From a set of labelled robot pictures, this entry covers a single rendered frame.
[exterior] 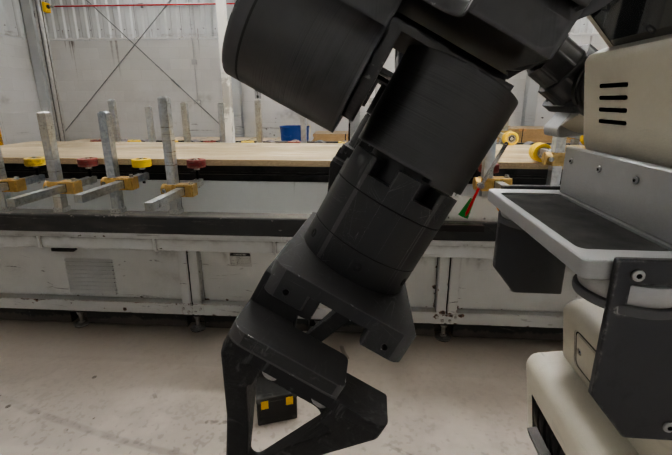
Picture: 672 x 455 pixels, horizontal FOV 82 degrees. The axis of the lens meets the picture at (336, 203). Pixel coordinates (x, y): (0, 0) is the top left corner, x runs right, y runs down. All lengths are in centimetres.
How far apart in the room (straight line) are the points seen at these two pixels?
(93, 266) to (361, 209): 221
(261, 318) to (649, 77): 43
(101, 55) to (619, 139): 1019
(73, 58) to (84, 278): 867
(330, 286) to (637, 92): 41
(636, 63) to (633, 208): 15
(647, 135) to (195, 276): 188
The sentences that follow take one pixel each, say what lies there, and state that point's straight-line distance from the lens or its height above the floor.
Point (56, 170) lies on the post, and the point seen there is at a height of 88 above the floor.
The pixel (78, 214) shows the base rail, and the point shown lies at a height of 70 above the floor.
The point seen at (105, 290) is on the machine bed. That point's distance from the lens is 237.
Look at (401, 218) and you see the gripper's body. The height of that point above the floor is 111.
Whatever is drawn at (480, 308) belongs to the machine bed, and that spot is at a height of 18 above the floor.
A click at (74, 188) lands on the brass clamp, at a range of 192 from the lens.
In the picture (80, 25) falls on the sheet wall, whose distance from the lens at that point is 1071.
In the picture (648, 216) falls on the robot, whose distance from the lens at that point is 45.
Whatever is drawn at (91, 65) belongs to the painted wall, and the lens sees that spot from 1053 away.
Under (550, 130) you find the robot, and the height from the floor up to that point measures 111.
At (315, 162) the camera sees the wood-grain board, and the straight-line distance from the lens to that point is 172.
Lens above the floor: 116
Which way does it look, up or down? 15 degrees down
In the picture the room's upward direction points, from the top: straight up
